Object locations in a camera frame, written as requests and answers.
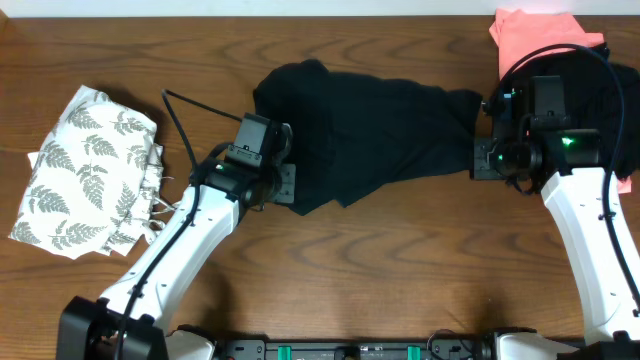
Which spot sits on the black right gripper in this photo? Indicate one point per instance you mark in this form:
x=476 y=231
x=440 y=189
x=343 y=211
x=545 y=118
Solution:
x=481 y=166

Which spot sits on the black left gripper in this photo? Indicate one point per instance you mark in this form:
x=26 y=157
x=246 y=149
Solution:
x=288 y=189

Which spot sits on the black garment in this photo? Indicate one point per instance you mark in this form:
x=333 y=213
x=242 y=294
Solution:
x=353 y=133
x=599 y=94

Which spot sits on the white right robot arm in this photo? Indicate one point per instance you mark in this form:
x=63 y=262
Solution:
x=565 y=167

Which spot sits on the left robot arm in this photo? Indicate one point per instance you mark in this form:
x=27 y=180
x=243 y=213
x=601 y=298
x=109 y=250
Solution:
x=131 y=318

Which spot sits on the black garment in pile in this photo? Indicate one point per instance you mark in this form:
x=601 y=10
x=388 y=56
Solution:
x=599 y=94

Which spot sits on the coral pink garment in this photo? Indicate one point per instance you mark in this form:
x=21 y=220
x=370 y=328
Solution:
x=517 y=34

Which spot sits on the white fern-print drawstring bag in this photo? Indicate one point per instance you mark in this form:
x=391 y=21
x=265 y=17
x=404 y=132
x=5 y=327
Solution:
x=94 y=182

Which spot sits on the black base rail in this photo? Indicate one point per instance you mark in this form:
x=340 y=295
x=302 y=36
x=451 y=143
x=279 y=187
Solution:
x=350 y=350

